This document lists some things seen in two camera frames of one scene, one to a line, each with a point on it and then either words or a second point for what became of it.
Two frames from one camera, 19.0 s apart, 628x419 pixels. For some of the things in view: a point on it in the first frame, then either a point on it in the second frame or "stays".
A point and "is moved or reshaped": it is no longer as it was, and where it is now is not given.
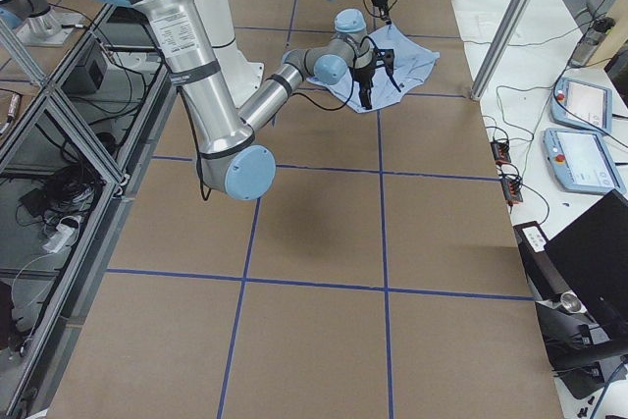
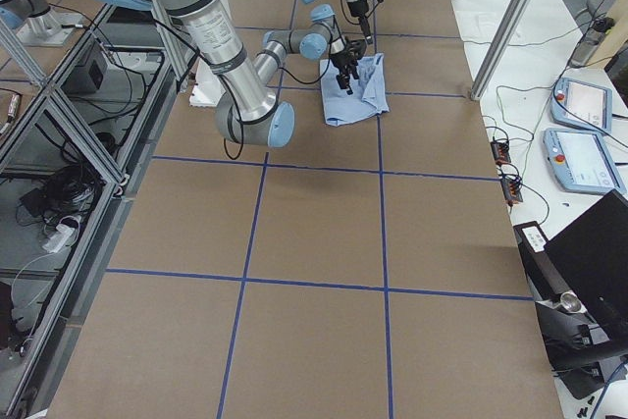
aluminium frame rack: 67,177 stays
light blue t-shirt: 412,66 is moved or reshaped
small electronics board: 511,183 stays
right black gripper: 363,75 -> 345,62
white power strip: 59,238 stays
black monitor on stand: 593,255 stays
